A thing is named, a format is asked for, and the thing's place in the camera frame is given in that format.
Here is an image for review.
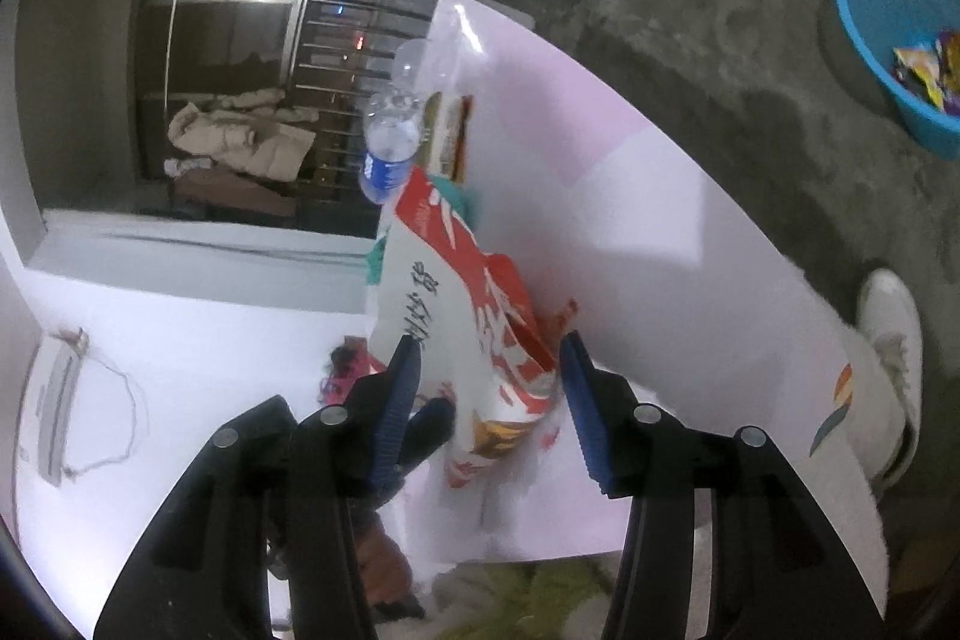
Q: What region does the yellow snack wrapper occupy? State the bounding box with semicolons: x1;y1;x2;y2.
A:
892;44;942;109

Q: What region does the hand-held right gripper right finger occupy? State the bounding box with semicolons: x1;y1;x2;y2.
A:
559;331;890;640

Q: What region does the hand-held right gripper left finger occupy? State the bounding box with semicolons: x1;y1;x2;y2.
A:
94;335;425;640

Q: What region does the clear plastic bottle blue label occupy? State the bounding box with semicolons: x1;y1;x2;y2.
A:
358;89;422;205

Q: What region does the large red snack bag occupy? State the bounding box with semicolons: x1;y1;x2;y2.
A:
371;166;582;491

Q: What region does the beige padded jacket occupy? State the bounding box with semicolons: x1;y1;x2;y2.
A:
165;85;317;185

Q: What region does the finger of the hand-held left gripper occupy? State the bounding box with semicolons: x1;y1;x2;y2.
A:
401;396;456;487

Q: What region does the white shoe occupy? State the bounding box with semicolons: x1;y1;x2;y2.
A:
855;269;923;491

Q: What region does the metal window railing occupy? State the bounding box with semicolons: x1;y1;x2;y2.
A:
277;0;481;214

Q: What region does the thin white cable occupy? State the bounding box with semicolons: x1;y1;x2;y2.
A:
64;329;151;480

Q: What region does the person's left hand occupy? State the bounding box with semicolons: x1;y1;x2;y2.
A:
358;520;412;611

